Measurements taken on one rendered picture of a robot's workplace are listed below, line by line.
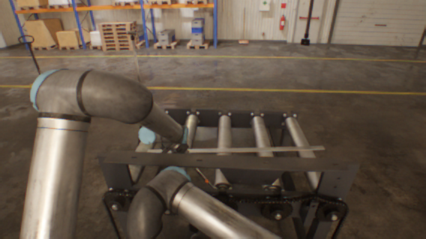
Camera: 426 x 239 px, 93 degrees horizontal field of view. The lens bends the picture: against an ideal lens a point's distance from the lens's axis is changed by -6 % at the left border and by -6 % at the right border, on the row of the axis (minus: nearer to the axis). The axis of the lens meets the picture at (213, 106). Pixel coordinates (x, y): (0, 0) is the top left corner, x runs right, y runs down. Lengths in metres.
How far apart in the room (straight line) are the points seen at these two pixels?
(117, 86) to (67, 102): 0.12
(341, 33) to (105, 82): 10.75
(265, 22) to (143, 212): 9.62
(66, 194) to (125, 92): 0.26
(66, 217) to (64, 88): 0.29
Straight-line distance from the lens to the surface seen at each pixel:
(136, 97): 0.56
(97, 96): 0.54
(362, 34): 11.47
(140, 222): 0.79
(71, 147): 0.59
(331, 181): 1.30
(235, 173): 1.18
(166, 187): 0.80
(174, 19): 10.16
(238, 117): 2.04
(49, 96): 0.60
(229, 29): 9.94
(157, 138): 1.08
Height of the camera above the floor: 1.89
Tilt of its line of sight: 27 degrees down
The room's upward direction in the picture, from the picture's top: straight up
